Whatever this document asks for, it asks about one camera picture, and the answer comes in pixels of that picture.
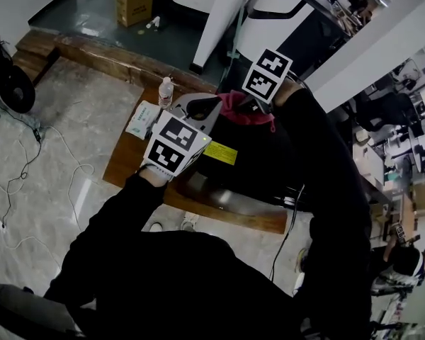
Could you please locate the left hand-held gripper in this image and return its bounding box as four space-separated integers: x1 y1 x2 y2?
140 93 222 177

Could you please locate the black round floor device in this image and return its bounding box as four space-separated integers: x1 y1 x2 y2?
0 32 36 115

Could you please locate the person's left forearm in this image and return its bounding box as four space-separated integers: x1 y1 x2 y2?
74 164 175 254

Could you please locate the black office chair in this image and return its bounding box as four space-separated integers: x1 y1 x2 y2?
353 92 417 132

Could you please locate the person's right white shoe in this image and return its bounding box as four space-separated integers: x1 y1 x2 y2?
180 210 199 232

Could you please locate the white tissue packet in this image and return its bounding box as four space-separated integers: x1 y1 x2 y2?
125 100 161 140

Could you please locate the low wooden table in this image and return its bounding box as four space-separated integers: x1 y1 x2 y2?
102 83 288 235

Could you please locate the white floor cable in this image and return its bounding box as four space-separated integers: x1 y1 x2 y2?
0 125 96 261

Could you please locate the clear plastic water bottle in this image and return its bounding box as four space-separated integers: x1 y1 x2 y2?
158 76 174 110

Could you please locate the person's black-clad torso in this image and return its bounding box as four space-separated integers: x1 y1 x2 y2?
44 230 305 340

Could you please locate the person's right forearm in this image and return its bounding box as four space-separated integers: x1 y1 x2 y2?
271 80 373 233

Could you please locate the brown cardboard box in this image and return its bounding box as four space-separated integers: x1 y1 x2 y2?
113 0 156 28

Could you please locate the raised wooden step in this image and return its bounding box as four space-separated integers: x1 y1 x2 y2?
12 30 217 95

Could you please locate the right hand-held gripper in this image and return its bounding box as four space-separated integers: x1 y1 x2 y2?
241 49 294 115

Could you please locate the large white black machine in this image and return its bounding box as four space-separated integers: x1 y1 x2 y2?
233 0 345 81

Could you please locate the pink cleaning cloth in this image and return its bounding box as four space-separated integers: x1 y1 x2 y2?
217 90 276 134

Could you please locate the teal dustpan with pole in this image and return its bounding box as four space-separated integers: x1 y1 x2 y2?
226 0 252 62

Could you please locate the black hanging cable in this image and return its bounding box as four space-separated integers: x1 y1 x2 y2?
268 184 306 283

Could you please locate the black box appliance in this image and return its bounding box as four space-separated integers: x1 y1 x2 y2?
175 60 318 214

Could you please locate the black floor cable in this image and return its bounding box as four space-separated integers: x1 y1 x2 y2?
1 96 43 230

